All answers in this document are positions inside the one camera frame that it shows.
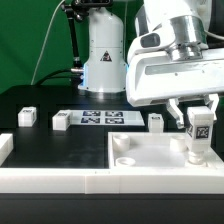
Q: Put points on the white square tabletop tray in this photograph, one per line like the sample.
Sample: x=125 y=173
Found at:
x=147 y=150

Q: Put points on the white marker sheet with tags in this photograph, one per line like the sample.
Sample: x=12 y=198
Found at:
x=108 y=117

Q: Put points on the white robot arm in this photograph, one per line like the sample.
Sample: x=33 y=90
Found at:
x=105 y=71

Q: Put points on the white U-shaped fence wall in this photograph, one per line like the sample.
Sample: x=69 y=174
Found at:
x=207 y=178

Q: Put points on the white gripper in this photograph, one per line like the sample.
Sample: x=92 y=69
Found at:
x=166 y=67

